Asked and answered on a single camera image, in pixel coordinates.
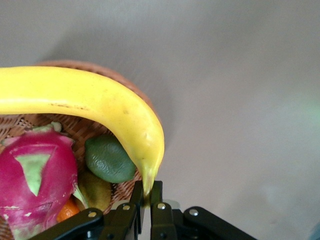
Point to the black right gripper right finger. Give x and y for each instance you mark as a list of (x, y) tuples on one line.
[(162, 222)]

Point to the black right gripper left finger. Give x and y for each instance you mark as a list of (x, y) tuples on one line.
[(120, 222)]

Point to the yellow banana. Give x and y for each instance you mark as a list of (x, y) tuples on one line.
[(100, 97)]

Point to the yellow-green pear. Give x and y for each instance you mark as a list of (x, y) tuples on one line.
[(96, 190)]

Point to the small orange fruit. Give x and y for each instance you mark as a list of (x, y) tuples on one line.
[(68, 211)]

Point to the green avocado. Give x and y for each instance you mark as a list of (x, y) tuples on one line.
[(110, 160)]

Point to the magenta dragon fruit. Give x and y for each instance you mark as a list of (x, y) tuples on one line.
[(55, 170)]

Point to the brown wicker basket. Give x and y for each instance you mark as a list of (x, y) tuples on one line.
[(82, 128)]

